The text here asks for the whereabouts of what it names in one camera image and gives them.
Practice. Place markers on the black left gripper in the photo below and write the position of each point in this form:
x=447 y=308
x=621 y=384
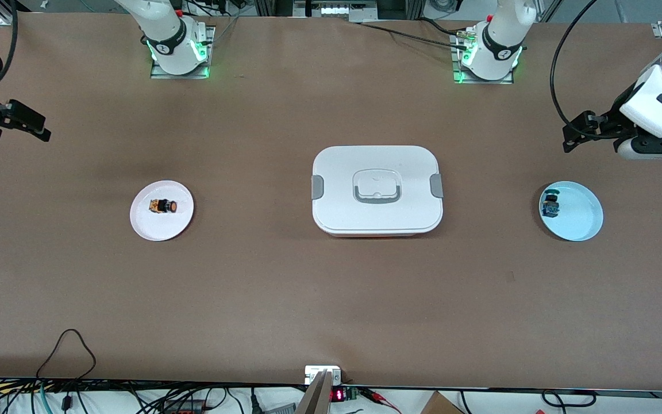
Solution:
x=614 y=122

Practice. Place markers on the orange push-button switch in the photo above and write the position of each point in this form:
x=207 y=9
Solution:
x=162 y=206

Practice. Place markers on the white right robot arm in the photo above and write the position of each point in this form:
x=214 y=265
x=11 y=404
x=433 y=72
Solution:
x=164 y=34

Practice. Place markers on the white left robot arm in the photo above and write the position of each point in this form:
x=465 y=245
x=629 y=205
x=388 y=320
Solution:
x=661 y=98

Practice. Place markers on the light blue round plate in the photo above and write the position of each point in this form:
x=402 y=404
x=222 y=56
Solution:
x=578 y=215

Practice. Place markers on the pink round plate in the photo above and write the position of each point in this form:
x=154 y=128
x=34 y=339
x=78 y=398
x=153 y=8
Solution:
x=161 y=227

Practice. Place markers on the white lunch box grey clips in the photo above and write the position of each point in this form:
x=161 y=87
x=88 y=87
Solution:
x=377 y=213

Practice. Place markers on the brown cardboard piece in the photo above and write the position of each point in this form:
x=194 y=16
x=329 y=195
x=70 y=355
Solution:
x=437 y=405

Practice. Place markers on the red digit display module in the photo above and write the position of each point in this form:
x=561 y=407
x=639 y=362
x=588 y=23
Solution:
x=338 y=395

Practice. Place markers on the small white box device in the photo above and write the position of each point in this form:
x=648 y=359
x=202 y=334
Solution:
x=314 y=374

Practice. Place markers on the grey metal bar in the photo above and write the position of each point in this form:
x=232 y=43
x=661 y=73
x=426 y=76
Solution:
x=315 y=399

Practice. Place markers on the green push-button switch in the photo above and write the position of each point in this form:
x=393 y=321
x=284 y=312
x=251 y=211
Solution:
x=550 y=206

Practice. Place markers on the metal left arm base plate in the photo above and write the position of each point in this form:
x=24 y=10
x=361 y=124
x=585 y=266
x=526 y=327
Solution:
x=503 y=81

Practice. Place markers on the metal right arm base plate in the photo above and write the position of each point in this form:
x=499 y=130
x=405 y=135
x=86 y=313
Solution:
x=161 y=75

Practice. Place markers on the aluminium frame with white connector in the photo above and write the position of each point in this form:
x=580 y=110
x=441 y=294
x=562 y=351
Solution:
x=334 y=10

